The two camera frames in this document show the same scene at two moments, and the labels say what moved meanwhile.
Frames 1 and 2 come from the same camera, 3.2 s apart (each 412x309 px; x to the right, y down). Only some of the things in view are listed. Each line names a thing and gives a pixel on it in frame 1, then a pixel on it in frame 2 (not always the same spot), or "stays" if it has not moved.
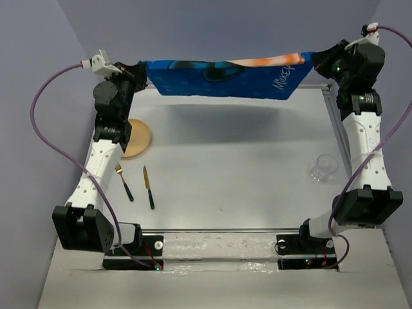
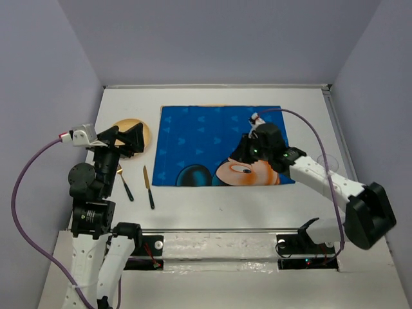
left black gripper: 136,74 -> 133,137
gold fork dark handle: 119,170 stays
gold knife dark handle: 147,185 stays
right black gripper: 323,60 -> 241,152
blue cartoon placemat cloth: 275,76 -> 195,143
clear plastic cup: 325,166 stays
